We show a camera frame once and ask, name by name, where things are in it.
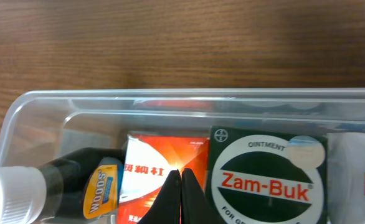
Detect black bottle with white cap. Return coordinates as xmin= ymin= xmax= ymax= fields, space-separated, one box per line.
xmin=0 ymin=147 xmax=125 ymax=223

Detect clear plastic container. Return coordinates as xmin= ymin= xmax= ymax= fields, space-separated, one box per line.
xmin=0 ymin=88 xmax=365 ymax=224

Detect white Panadol box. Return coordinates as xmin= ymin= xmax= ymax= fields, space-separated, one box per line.
xmin=327 ymin=133 xmax=365 ymax=224

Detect green round tin box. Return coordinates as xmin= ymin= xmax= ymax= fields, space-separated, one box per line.
xmin=206 ymin=126 xmax=328 ymax=224

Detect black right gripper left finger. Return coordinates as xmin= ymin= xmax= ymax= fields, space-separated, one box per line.
xmin=138 ymin=170 xmax=181 ymax=224

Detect red orange medicine box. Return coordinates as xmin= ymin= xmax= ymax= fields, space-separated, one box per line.
xmin=117 ymin=133 xmax=209 ymax=223

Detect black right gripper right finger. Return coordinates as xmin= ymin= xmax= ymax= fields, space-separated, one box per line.
xmin=181 ymin=168 xmax=225 ymax=224

